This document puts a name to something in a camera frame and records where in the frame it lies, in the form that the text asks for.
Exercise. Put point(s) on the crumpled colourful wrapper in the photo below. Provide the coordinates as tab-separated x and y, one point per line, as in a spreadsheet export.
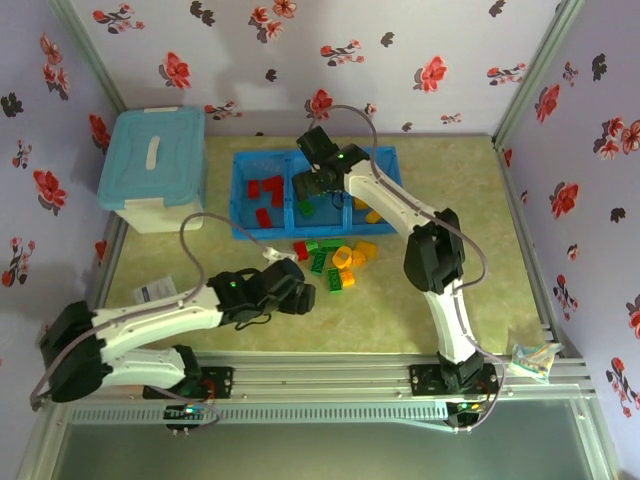
532	362

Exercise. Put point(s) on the left aluminium frame post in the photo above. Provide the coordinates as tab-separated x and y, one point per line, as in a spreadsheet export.
85	55

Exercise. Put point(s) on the circuit board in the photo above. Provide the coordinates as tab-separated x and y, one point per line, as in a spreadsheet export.
467	409
186	411

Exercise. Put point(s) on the long red lego brick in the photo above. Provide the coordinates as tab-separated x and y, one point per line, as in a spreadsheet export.
272	183
277	200
264	217

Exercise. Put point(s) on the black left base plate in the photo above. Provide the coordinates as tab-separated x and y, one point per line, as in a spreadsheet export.
222	382

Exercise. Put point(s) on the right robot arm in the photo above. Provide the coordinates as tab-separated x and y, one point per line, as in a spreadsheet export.
435	255

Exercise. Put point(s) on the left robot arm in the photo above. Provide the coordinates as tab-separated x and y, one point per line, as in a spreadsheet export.
150	320

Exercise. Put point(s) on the small red lego brick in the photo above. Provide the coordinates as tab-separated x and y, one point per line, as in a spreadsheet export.
301	250
254	188

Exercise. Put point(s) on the large yellow lego brick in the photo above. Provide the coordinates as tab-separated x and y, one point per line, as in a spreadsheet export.
366	248

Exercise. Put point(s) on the long yellow lego brick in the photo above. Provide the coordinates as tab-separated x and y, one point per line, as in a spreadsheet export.
373	216

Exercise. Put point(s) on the blue lidded storage box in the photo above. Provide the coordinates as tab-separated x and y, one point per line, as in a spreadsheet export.
150	160

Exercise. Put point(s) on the left circuit board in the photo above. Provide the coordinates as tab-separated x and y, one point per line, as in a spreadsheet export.
186	411

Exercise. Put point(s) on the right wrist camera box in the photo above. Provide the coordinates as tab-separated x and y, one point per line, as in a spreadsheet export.
316	144

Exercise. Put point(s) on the blue three-compartment bin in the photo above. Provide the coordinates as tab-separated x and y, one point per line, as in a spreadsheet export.
260	230

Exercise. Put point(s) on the white paper label card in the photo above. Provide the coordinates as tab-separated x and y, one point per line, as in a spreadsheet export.
155	288

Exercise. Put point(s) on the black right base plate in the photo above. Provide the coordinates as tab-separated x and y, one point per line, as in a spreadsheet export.
422	380

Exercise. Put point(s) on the small yellow lego brick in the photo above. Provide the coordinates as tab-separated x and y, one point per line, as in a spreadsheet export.
358	258
348	278
360	203

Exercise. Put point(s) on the small green lego brick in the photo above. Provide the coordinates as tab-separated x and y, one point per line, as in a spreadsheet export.
311	246
306	207

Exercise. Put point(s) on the long green lego brick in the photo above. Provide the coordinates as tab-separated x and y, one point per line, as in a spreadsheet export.
335	281
330	244
318	262

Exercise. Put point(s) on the aluminium frame post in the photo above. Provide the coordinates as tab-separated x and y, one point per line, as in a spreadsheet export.
540	65
85	55

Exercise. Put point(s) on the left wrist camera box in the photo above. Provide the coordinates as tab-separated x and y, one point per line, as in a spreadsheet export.
286	272

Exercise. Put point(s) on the right aluminium frame post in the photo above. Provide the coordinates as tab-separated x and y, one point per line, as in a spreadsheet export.
540	65

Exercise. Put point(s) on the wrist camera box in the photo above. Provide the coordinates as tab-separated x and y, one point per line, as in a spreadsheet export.
286	272
316	144

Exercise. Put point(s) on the right circuit board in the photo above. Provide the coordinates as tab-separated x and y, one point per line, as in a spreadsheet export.
467	409

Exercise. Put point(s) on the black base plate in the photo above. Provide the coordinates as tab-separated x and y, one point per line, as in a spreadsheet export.
422	380
222	382

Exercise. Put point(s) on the aluminium mounting rail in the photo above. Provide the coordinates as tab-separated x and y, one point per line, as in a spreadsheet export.
320	375

